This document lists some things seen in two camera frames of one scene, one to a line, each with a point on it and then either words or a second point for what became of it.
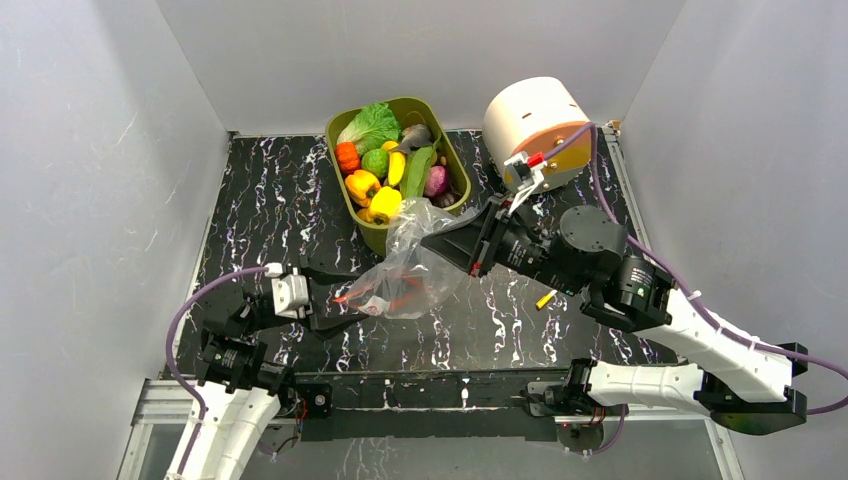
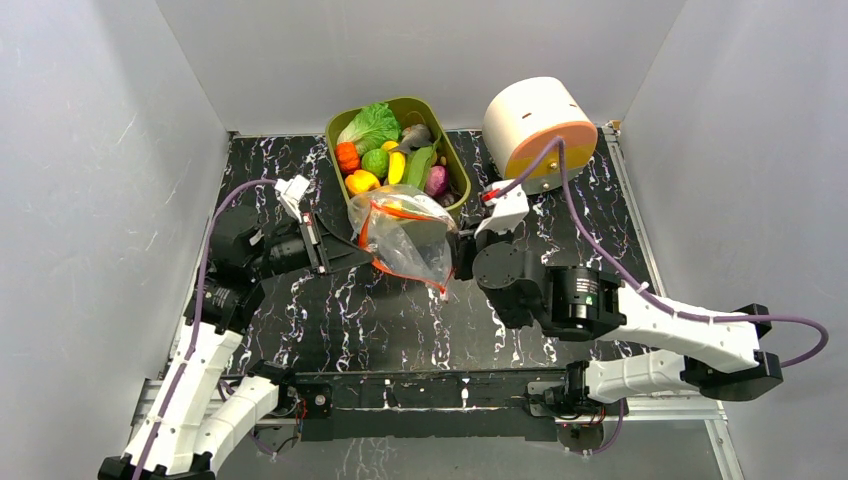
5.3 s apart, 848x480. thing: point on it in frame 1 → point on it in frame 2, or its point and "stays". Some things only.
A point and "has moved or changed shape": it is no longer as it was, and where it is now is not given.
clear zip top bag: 412,281 has moved or changed shape
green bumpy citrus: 376,161 stays
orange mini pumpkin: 347,158 stays
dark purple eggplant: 444,200 stays
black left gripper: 328,323 → 330,253
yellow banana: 396,167 stays
